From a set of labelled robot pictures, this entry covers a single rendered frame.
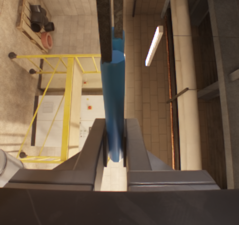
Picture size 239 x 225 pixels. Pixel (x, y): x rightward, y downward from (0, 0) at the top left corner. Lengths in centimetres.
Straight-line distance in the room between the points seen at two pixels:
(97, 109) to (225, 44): 286
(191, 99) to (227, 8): 190
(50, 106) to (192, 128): 309
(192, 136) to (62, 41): 414
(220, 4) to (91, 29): 323
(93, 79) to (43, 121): 152
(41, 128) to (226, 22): 442
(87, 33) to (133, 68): 166
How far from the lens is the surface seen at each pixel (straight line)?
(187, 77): 332
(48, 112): 418
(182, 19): 388
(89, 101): 394
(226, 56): 351
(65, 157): 286
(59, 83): 435
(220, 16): 390
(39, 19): 421
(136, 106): 434
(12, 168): 46
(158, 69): 471
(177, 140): 381
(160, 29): 268
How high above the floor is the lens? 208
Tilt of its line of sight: level
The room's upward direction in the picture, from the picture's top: 90 degrees clockwise
